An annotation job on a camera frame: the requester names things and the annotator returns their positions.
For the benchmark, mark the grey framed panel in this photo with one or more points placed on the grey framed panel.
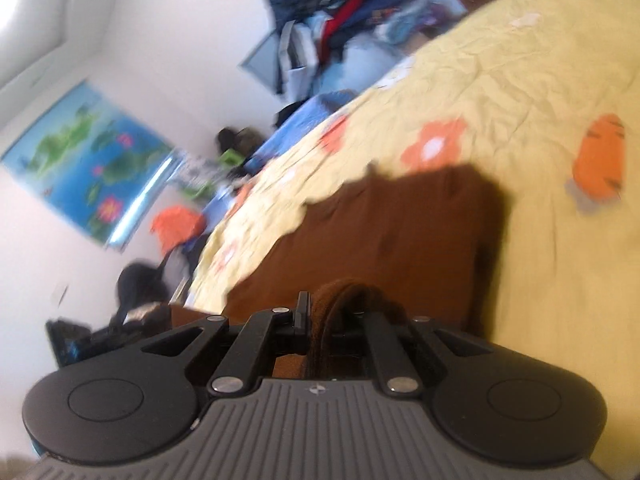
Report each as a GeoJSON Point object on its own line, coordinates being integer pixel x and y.
{"type": "Point", "coordinates": [262, 62]}

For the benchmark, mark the yellow floral blanket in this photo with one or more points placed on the yellow floral blanket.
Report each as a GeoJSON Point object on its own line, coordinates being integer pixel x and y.
{"type": "Point", "coordinates": [525, 100]}

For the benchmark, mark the black bag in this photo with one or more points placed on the black bag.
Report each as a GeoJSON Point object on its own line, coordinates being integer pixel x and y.
{"type": "Point", "coordinates": [142, 285]}
{"type": "Point", "coordinates": [235, 140]}

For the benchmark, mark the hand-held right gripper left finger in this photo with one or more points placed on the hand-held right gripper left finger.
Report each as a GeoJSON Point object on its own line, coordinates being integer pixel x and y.
{"type": "Point", "coordinates": [300, 312]}

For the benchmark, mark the green plastic stool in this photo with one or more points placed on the green plastic stool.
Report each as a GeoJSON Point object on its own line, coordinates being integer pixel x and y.
{"type": "Point", "coordinates": [231, 157]}

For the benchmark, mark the brown knit sweater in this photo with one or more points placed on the brown knit sweater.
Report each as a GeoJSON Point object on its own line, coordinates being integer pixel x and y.
{"type": "Point", "coordinates": [400, 230]}

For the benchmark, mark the floral pillow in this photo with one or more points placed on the floral pillow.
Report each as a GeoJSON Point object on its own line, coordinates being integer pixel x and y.
{"type": "Point", "coordinates": [192, 175]}

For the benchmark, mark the pile of clothes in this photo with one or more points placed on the pile of clothes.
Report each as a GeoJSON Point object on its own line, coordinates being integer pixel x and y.
{"type": "Point", "coordinates": [350, 15]}

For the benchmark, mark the orange cloth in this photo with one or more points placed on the orange cloth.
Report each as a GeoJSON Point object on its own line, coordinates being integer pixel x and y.
{"type": "Point", "coordinates": [177, 227]}

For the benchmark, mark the lotus print wall poster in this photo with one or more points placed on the lotus print wall poster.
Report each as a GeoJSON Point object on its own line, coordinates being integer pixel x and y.
{"type": "Point", "coordinates": [85, 160]}

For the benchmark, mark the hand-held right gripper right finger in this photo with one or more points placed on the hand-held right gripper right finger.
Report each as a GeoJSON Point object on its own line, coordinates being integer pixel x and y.
{"type": "Point", "coordinates": [376, 332]}

